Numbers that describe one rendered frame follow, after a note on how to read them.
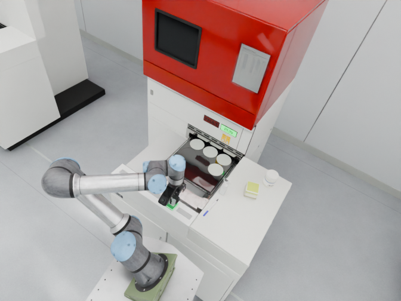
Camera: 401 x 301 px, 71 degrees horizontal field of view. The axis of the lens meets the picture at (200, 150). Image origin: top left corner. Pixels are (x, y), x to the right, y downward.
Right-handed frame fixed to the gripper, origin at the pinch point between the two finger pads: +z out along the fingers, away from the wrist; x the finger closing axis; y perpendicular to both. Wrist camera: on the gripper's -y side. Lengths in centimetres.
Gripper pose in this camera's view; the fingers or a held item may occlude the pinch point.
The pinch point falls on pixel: (170, 203)
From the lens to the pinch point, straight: 154.0
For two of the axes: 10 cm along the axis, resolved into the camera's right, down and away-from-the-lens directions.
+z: -1.3, 6.6, 7.4
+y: 5.4, -5.7, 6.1
